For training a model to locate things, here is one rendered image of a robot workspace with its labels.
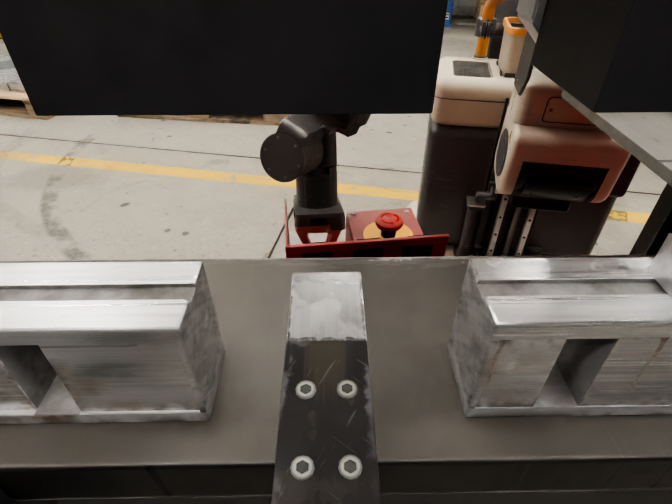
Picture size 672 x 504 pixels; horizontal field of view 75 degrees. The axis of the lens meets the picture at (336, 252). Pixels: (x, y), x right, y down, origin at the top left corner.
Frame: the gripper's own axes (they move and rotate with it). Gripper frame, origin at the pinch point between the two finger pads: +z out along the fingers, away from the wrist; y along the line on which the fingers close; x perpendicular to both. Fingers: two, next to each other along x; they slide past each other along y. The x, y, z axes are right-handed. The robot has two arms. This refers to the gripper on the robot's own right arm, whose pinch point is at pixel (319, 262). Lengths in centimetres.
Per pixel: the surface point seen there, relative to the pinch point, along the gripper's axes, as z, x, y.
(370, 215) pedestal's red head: -5.6, 8.3, -3.8
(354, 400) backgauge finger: -14.8, -1.5, 46.3
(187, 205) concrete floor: 34, -55, -154
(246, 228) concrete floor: 40, -25, -132
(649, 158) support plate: -19.5, 24.6, 27.7
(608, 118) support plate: -21.9, 25.8, 20.6
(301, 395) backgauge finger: -14.9, -3.5, 45.9
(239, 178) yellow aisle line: 27, -31, -178
